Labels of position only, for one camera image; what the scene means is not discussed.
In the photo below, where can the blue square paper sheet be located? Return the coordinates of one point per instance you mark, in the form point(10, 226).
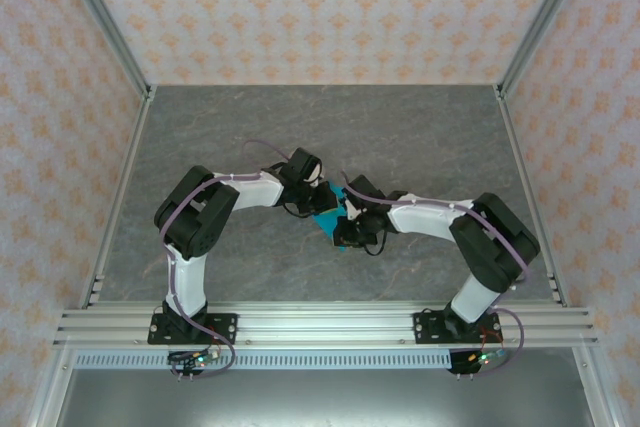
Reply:
point(326, 225)

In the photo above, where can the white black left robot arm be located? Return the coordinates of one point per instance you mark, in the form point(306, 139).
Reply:
point(250, 192)

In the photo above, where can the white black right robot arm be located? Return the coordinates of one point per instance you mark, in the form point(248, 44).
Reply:
point(425, 217)

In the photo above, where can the grey metal panel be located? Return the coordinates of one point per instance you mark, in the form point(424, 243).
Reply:
point(325, 399)

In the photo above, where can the aluminium mounting rail beam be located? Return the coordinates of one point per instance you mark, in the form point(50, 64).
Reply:
point(325, 324)

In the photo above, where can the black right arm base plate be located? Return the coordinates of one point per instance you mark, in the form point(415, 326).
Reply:
point(425, 329)

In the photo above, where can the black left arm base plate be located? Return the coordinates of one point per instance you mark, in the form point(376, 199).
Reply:
point(225, 329)

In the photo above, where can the aluminium table side rail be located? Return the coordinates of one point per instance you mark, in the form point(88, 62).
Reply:
point(514, 147)
point(120, 197)

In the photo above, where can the aluminium frame post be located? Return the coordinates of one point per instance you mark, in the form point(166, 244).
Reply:
point(596, 392)
point(50, 392)
point(542, 17)
point(105, 17)

